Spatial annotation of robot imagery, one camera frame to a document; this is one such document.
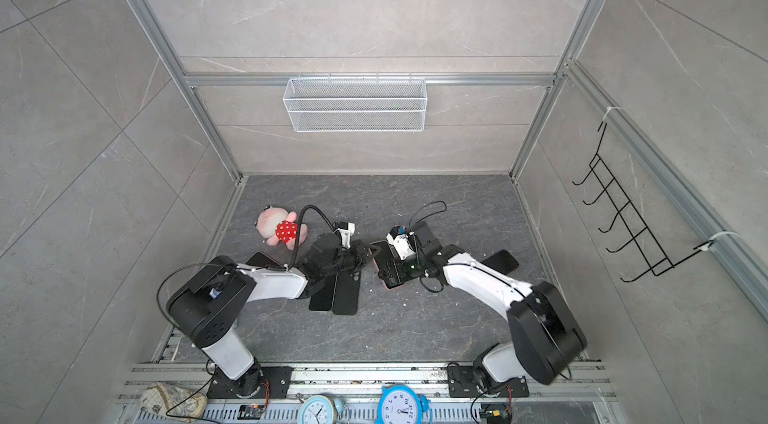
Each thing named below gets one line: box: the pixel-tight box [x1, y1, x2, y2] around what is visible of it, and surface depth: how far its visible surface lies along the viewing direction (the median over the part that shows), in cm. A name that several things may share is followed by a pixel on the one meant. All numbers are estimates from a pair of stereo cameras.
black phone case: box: [332, 271, 362, 316], surface depth 89 cm
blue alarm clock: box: [375, 385, 432, 424], surface depth 70 cm
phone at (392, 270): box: [368, 240, 419, 290], surface depth 77 cm
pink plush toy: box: [254, 205, 308, 251], surface depth 100 cm
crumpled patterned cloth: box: [140, 382, 208, 423], surface depth 70 cm
